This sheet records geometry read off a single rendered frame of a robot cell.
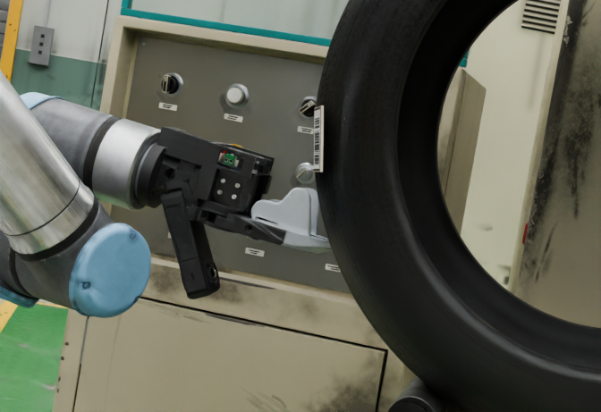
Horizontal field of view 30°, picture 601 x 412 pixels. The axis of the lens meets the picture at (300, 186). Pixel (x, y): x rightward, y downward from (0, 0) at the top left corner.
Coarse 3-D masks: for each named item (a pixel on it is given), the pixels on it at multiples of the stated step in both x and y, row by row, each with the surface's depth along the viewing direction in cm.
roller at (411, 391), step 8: (416, 376) 114; (416, 384) 107; (424, 384) 106; (408, 392) 103; (416, 392) 102; (424, 392) 103; (432, 392) 105; (400, 400) 100; (408, 400) 100; (416, 400) 100; (424, 400) 101; (432, 400) 102; (440, 400) 105; (392, 408) 100; (400, 408) 100; (408, 408) 100; (416, 408) 100; (424, 408) 100; (432, 408) 100; (440, 408) 104
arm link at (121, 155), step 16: (112, 128) 116; (128, 128) 116; (144, 128) 116; (112, 144) 114; (128, 144) 114; (144, 144) 114; (96, 160) 114; (112, 160) 114; (128, 160) 114; (96, 176) 115; (112, 176) 114; (128, 176) 114; (96, 192) 116; (112, 192) 115; (128, 192) 114; (128, 208) 117
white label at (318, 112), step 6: (318, 108) 102; (318, 114) 102; (318, 120) 102; (318, 126) 102; (318, 132) 102; (318, 138) 102; (318, 144) 102; (318, 150) 102; (318, 156) 102; (318, 162) 102; (318, 168) 102
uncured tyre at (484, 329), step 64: (384, 0) 100; (448, 0) 125; (512, 0) 124; (384, 64) 99; (448, 64) 126; (384, 128) 99; (320, 192) 105; (384, 192) 99; (384, 256) 100; (448, 256) 126; (384, 320) 102; (448, 320) 98; (512, 320) 124; (448, 384) 101; (512, 384) 97; (576, 384) 95
